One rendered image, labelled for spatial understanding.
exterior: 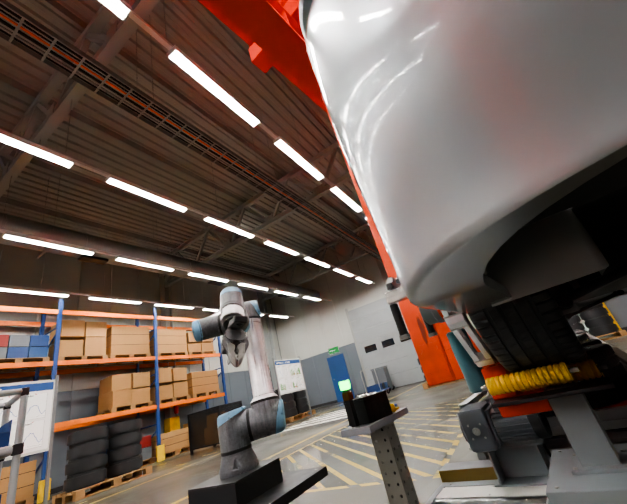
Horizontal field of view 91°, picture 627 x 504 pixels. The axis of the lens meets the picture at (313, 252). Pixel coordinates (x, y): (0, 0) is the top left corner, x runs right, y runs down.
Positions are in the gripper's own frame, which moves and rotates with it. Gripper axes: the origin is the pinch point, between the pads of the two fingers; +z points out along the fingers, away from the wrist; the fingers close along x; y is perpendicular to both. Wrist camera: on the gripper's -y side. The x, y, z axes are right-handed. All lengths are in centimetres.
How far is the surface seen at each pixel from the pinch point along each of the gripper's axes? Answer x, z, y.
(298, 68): -43, -215, -85
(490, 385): -83, 23, -18
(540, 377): -89, 29, -31
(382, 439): -84, 5, 53
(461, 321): -69, 9, -34
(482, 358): -83, 15, -22
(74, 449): 144, -288, 629
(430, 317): -80, -11, -17
